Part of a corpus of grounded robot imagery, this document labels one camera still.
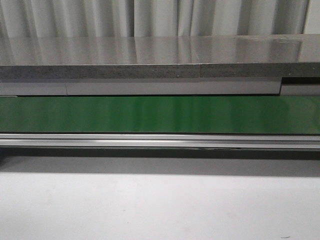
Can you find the green belt conveyor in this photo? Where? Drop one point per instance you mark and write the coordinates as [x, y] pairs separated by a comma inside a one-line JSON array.
[[227, 122]]

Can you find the white pleated curtain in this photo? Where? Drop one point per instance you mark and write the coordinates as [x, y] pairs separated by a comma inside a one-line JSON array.
[[160, 18]]

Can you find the grey stone counter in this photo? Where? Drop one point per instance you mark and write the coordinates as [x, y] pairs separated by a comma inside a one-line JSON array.
[[285, 65]]

